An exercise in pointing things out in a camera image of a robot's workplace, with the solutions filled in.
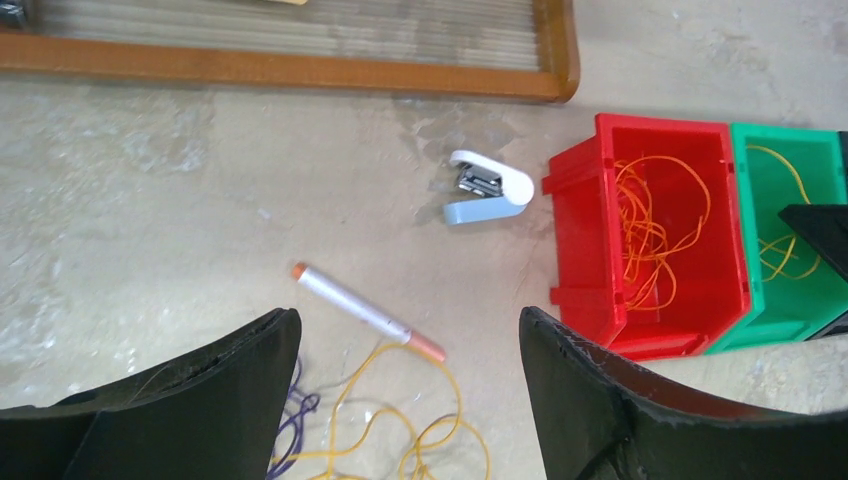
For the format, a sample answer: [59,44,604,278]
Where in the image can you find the green plastic bin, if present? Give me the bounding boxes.
[708,123,847,354]

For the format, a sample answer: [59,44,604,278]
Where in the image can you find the white pen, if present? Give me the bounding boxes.
[291,262,447,362]

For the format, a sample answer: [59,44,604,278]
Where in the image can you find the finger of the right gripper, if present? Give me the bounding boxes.
[778,204,847,281]

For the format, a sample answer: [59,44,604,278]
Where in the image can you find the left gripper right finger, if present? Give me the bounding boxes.
[519,307,847,479]

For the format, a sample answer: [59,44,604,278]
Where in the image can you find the purple cable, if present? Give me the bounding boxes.
[266,357,323,480]

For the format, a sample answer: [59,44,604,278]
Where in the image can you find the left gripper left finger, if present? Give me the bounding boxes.
[1,308,302,479]

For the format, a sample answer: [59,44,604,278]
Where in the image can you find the black plastic bin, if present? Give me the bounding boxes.
[805,130,847,340]

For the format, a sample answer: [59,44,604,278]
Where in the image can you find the red plastic bin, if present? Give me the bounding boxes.
[542,113,751,361]

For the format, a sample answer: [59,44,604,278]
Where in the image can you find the wooden shelf rack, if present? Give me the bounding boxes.
[1,1,581,103]

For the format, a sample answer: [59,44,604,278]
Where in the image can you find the yellow cable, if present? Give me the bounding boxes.
[271,144,826,480]

